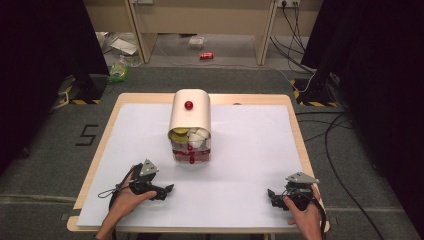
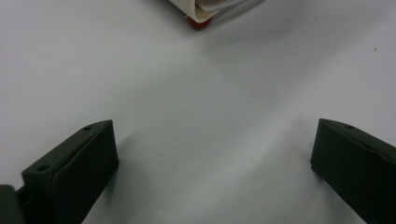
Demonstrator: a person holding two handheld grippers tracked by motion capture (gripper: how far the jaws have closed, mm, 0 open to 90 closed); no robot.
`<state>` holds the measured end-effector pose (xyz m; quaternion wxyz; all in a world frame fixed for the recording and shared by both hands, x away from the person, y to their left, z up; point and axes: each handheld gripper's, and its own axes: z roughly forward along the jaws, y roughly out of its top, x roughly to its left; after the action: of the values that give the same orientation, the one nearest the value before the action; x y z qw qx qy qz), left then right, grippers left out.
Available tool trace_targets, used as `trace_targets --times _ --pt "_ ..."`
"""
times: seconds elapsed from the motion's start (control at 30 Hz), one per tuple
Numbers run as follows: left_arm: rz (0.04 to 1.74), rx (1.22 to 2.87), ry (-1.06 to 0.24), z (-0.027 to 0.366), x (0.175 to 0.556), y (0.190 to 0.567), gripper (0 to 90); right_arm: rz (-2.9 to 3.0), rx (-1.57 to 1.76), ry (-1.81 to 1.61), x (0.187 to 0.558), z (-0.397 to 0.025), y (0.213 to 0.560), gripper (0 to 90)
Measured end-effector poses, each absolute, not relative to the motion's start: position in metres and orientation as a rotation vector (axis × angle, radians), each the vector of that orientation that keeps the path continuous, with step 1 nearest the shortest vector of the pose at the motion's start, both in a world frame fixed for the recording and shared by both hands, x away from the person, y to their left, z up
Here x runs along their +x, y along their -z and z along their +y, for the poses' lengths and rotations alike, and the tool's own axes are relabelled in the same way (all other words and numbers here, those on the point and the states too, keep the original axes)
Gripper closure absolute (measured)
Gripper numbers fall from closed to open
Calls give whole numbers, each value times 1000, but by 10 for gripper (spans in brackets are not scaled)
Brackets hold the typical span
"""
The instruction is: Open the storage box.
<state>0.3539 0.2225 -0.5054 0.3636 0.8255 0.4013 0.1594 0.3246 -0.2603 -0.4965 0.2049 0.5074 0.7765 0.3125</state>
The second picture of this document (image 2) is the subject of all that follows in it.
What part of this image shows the white box with red foot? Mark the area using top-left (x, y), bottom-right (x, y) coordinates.
top-left (169, 0), bottom-right (269, 31)

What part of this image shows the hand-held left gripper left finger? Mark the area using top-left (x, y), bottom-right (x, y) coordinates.
top-left (21, 119), bottom-right (120, 224)

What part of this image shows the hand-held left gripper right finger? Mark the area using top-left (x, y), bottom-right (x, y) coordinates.
top-left (310, 118), bottom-right (396, 224)

